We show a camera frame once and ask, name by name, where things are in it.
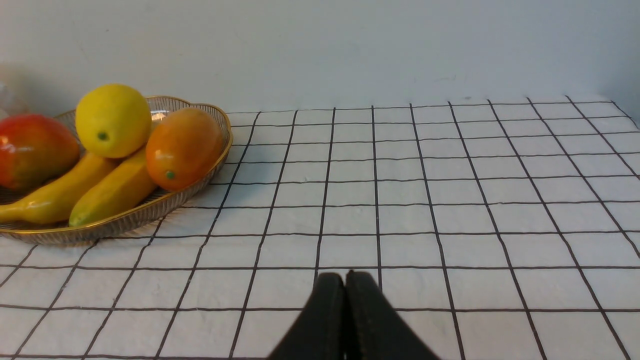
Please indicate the white black-grid tablecloth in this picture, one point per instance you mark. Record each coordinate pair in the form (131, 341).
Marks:
(497, 230)

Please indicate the left yellow banana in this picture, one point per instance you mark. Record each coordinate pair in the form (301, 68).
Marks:
(54, 202)

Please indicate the red apple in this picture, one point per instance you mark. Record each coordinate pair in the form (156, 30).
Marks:
(34, 148)

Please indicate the right yellow banana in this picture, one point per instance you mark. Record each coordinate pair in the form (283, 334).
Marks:
(121, 190)

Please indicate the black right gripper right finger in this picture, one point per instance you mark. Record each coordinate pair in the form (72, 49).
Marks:
(373, 329)

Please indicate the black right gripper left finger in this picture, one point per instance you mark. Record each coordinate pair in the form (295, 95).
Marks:
(316, 333)

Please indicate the yellow lemon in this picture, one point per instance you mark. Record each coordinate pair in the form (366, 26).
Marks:
(113, 120)

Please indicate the orange mango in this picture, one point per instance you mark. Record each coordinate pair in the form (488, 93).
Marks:
(183, 148)

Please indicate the yellow banana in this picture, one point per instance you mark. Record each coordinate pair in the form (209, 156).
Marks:
(121, 190)
(54, 202)

